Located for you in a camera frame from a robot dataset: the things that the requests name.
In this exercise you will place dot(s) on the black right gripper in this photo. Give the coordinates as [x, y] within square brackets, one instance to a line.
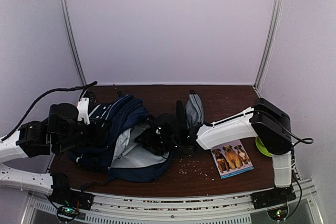
[147, 141]

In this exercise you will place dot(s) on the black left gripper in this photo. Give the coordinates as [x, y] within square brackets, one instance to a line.
[97, 132]

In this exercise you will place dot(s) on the grey fabric pouch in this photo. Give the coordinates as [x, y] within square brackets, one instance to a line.
[194, 110]

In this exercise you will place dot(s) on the navy blue student backpack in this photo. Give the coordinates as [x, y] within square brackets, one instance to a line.
[113, 150]

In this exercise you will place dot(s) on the blue white bottom book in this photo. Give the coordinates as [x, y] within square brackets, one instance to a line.
[231, 159]

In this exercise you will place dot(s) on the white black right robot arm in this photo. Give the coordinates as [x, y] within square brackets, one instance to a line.
[263, 120]

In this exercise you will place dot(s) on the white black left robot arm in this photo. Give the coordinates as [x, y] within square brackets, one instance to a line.
[30, 140]

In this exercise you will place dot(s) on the lime green plate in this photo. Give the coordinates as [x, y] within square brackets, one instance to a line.
[260, 146]

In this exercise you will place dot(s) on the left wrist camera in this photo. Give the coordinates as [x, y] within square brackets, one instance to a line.
[85, 105]

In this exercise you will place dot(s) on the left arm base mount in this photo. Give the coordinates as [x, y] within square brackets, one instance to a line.
[66, 201]

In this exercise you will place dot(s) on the aluminium front rail frame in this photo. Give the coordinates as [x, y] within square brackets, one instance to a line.
[230, 208]

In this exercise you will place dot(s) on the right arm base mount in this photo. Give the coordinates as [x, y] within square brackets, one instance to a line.
[276, 202]

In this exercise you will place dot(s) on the left aluminium corner post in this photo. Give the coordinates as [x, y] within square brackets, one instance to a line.
[71, 41]

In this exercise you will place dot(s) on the aluminium corner post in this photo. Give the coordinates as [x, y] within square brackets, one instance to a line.
[71, 41]
[269, 45]

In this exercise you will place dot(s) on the right aluminium corner post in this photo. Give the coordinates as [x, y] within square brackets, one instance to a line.
[269, 45]

